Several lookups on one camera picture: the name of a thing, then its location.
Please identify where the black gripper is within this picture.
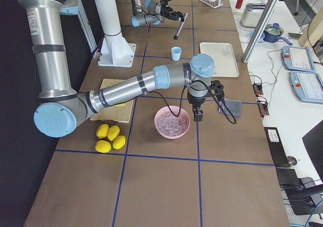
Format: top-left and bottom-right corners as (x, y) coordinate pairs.
(187, 95), (205, 122)

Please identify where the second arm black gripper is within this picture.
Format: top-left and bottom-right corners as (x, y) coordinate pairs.
(160, 7), (184, 21)

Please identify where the steel muddler with black tip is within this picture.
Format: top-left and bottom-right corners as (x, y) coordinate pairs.
(173, 13), (188, 40)

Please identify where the second grey robot arm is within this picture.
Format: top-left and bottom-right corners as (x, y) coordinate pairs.
(131, 0), (185, 27)

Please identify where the pile of clear ice cubes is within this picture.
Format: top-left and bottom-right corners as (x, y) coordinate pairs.
(155, 113), (189, 137)

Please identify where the light blue cup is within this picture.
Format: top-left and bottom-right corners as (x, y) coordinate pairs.
(171, 46), (182, 61)

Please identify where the pink bowl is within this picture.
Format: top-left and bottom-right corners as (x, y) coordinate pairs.
(154, 105), (191, 139)

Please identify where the grey folded cloth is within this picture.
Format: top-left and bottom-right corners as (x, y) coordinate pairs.
(218, 98), (242, 118)

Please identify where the cream bear tray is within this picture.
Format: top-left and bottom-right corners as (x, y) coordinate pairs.
(199, 42), (239, 78)

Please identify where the orange power strip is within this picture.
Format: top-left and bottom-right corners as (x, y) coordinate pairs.
(252, 83), (270, 119)

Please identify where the cream toaster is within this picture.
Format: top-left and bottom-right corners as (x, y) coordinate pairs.
(240, 3), (266, 28)

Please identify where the wooden cutting board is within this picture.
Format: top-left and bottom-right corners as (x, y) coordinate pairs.
(88, 77), (142, 123)

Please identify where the blue bowl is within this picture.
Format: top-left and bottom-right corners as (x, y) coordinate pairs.
(249, 30), (266, 43)

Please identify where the blue saucepan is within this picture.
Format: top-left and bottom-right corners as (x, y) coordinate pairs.
(263, 23), (293, 46)

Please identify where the teach pendant tablet far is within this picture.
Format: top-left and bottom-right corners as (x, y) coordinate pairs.
(282, 45), (315, 72)

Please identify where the teach pendant tablet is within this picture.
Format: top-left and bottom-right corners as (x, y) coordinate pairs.
(290, 71), (322, 104)
(282, 45), (315, 72)

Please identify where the teach pendant tablet near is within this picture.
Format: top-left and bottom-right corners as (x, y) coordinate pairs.
(290, 71), (322, 104)

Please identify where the black monitor stand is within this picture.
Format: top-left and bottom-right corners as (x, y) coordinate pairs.
(275, 121), (323, 216)

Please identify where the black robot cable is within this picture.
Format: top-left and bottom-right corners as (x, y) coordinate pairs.
(146, 79), (238, 125)

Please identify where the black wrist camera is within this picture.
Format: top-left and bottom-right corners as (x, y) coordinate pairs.
(210, 80), (225, 101)

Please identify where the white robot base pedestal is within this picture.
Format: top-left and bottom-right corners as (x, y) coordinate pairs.
(95, 0), (136, 68)

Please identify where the aluminium frame post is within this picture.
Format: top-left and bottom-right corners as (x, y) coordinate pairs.
(242, 0), (279, 63)

